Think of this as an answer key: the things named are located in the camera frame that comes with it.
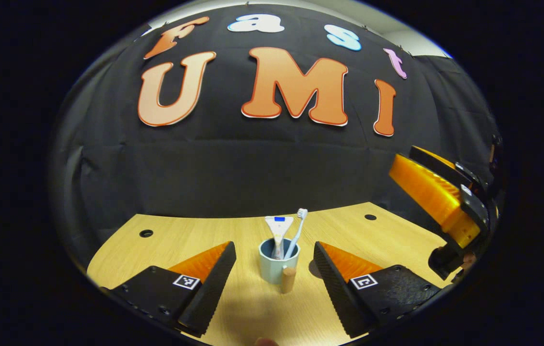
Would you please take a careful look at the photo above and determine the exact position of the pale blue cup wooden handle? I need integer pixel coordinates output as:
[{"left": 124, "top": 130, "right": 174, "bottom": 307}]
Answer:
[{"left": 258, "top": 238, "right": 300, "bottom": 295}]

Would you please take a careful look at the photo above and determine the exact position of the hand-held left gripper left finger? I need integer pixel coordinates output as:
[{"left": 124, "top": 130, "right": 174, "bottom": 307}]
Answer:
[{"left": 102, "top": 241, "right": 237, "bottom": 338}]

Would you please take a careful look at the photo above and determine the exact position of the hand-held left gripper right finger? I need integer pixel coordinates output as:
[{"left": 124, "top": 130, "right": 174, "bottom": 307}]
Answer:
[{"left": 313, "top": 241, "right": 442, "bottom": 339}]

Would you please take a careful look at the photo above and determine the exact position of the light wooden desktop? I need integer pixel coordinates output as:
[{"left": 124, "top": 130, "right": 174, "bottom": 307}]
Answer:
[{"left": 87, "top": 202, "right": 460, "bottom": 346}]

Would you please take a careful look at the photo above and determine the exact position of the white toothpaste tube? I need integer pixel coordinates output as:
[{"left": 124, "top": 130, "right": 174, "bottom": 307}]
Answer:
[{"left": 265, "top": 216, "right": 295, "bottom": 260}]

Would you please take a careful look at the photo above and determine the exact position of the white toothbrush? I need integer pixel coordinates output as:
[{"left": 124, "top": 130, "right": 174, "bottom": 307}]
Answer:
[{"left": 284, "top": 208, "right": 308, "bottom": 260}]

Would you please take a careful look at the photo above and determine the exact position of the black backdrop cloth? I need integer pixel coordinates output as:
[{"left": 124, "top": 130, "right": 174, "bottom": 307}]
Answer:
[{"left": 48, "top": 5, "right": 503, "bottom": 260}]

